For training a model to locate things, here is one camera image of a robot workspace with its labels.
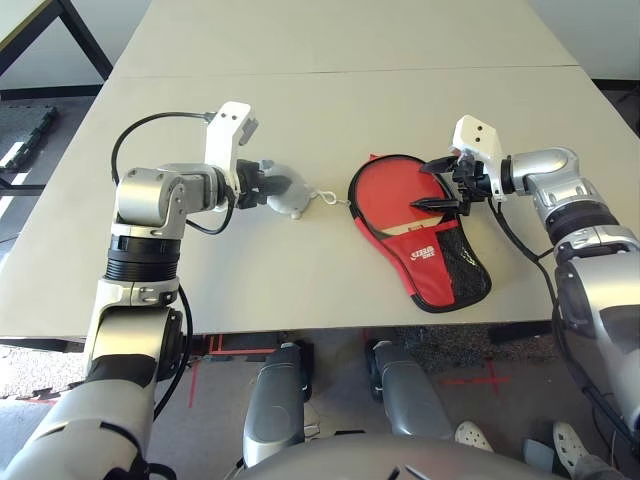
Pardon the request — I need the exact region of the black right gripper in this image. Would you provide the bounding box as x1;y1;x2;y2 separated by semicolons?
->
410;155;494;216

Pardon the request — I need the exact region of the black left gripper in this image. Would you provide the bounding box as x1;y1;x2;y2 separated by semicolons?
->
234;158;294;210

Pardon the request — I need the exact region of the red and black paddle case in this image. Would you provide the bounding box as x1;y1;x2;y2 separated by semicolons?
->
347;151;494;315

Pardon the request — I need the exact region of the dark speckled foam mat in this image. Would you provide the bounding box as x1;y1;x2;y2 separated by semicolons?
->
394;324;501;362

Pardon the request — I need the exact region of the black table underframe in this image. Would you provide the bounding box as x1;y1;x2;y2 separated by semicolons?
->
0;322;552;357

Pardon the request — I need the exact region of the grey right robot leg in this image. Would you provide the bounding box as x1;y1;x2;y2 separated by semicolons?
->
366;339;454;441

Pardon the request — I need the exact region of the grey robot leg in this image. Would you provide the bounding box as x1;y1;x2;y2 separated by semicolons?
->
243;339;315;469
366;339;454;441

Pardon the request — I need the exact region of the black-framed side table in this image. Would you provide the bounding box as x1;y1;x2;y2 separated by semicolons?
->
0;0;114;84

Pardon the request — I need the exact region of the grey left robot leg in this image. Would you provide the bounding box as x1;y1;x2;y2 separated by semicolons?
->
243;339;315;469

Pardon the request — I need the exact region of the white perforated clog shoe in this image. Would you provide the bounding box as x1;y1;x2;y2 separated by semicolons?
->
453;420;496;455
552;421;592;477

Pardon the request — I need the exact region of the grey foot pedal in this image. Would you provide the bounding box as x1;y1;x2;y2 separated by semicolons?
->
523;438;557;472

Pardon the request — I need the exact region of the puzzle-edged speckled foam mat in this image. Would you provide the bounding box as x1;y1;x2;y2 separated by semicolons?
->
0;344;96;402

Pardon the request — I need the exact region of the grey trouser leg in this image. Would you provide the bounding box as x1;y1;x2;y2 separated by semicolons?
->
573;452;624;480

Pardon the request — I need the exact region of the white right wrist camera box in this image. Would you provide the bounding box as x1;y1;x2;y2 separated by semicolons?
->
448;114;506;201

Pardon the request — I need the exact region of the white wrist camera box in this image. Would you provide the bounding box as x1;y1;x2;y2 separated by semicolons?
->
448;114;506;201
203;101;259;196

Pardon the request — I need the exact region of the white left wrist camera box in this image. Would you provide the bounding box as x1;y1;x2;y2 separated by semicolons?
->
203;101;259;196

